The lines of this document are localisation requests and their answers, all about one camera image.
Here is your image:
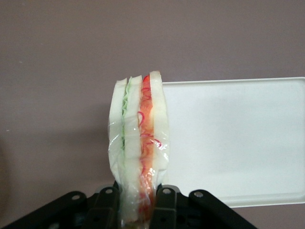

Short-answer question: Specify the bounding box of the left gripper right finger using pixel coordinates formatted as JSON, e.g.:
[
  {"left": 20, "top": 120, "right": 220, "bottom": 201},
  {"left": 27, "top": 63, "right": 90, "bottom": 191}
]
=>
[{"left": 152, "top": 184, "right": 258, "bottom": 229}]

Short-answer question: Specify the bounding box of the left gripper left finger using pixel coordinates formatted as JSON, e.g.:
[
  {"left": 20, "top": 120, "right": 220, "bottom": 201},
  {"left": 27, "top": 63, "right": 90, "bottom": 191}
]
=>
[{"left": 0, "top": 186, "right": 122, "bottom": 229}]

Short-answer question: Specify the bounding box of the triangular sandwich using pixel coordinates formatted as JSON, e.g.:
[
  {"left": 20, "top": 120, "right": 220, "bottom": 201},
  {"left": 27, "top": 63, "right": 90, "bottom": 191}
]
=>
[{"left": 107, "top": 70, "right": 171, "bottom": 226}]

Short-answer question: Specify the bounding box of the cream plastic serving tray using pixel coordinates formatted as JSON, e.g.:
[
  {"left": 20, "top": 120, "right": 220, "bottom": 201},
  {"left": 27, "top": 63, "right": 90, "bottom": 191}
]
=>
[{"left": 162, "top": 76, "right": 305, "bottom": 208}]

